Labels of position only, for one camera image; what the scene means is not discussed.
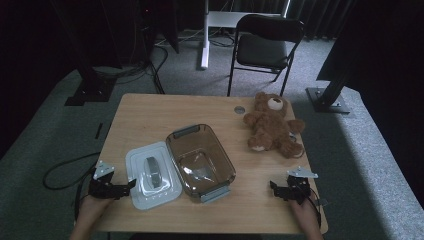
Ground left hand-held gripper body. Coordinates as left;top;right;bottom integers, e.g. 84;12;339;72
88;160;131;201

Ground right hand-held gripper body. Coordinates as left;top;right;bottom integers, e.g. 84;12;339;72
281;166;319;205

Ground black folding chair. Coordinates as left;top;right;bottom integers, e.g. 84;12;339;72
227;13;306;98

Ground black metal stand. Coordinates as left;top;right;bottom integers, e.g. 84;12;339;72
305;0;359;115
49;0;118;107

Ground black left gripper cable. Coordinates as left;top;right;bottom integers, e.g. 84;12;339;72
73;169;98;222

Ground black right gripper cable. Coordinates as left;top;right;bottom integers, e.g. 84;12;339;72
307;187;324;228

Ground white storage box lid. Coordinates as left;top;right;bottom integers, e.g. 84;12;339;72
125;141;184;211

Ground black floor cable loop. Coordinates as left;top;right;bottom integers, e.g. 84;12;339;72
43;152;102;191

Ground person's left hand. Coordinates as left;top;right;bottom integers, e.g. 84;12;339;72
78;194;113;228

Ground bundle of black floor cables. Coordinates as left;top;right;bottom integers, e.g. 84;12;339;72
94;41;169;95

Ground brown transparent storage box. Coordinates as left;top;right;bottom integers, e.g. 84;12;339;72
165;123;237;204

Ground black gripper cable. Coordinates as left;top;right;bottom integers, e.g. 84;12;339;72
73;169;98;222
307;187;324;228

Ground person's right hand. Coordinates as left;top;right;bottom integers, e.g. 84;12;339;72
288;198;323;234

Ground brown plush teddy bear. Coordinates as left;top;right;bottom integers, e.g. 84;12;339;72
242;91;306;159

